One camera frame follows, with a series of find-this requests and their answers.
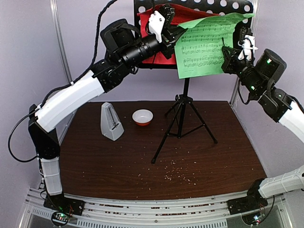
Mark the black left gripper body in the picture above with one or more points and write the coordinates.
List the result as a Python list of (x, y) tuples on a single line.
[(169, 41)]

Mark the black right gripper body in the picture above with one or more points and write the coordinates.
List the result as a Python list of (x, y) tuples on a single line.
[(231, 61)]

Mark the red music sheet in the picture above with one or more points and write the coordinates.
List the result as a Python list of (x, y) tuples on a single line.
[(148, 50)]

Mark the green sheet booklet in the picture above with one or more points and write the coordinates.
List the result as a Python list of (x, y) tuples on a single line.
[(198, 51)]

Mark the white metronome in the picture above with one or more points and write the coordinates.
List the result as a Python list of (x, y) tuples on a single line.
[(111, 126)]

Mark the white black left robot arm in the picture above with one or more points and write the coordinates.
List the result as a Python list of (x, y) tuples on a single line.
[(124, 52)]

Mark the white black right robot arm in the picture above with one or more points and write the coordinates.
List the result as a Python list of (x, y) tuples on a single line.
[(260, 78)]

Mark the white orange bowl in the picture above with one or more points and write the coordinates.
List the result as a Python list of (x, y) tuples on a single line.
[(142, 117)]

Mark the right round circuit board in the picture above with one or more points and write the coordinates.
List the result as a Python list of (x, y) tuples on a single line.
[(255, 218)]

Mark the round circuit board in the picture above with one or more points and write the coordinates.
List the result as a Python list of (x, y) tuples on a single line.
[(255, 218), (59, 219)]

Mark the left round circuit board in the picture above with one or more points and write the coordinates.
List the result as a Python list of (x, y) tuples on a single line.
[(59, 219)]

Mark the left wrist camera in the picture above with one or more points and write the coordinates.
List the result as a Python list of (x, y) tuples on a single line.
[(159, 20)]

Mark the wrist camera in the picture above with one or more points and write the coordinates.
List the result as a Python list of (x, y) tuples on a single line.
[(159, 20), (248, 44)]

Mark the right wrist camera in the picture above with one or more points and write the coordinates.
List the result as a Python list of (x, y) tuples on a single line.
[(248, 44)]

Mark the right aluminium frame post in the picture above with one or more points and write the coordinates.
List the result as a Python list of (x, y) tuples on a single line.
[(237, 90)]

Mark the aluminium frame post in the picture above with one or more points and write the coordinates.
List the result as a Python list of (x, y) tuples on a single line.
[(237, 90), (60, 41)]

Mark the left aluminium frame post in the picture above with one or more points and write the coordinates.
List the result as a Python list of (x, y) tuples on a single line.
[(60, 41)]

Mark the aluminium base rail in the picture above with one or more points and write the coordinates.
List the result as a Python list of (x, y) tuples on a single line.
[(204, 212)]

